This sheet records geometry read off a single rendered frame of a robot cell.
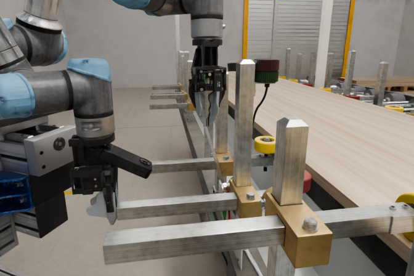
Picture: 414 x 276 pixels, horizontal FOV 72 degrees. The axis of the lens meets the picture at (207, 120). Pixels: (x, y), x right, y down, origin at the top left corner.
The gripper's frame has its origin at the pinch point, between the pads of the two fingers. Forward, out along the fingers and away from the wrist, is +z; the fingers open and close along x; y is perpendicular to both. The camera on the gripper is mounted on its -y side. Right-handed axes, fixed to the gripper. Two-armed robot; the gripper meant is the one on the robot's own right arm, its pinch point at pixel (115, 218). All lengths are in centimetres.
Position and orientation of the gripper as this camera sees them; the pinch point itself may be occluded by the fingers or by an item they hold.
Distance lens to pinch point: 71.3
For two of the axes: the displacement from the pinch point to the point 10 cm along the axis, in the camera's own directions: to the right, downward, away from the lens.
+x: 1.6, 2.6, -9.5
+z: 0.0, 9.7, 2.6
